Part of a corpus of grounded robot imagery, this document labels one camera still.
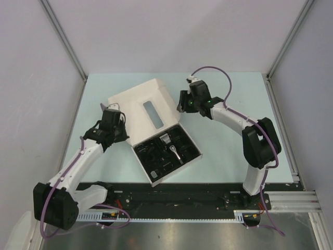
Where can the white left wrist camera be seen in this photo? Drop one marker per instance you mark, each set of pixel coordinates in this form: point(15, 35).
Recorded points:
point(114, 106)

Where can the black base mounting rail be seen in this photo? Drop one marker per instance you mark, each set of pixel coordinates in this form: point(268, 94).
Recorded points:
point(190, 201)

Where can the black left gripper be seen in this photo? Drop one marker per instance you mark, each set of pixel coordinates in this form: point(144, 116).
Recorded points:
point(124, 136)

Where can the small clear oil bottle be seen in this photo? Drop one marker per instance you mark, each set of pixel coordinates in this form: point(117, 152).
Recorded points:
point(154, 175)

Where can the silver black hair clipper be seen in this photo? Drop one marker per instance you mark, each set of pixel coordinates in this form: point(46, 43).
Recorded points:
point(167, 140)

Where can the white box with black tray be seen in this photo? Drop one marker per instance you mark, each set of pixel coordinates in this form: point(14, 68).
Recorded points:
point(151, 112)

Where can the aluminium frame rail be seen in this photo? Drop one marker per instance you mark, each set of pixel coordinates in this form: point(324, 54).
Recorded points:
point(292, 202)

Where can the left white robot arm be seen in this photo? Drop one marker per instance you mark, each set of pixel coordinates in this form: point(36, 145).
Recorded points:
point(58, 202)

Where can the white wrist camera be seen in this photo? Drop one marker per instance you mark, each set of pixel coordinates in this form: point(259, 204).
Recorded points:
point(192, 79)
point(114, 106)

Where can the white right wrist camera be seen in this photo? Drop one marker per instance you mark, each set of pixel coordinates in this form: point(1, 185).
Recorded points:
point(192, 79)

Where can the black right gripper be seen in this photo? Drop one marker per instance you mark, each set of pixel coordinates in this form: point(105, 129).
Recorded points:
point(183, 106)

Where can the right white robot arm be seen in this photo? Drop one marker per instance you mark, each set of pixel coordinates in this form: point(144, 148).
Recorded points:
point(260, 142)

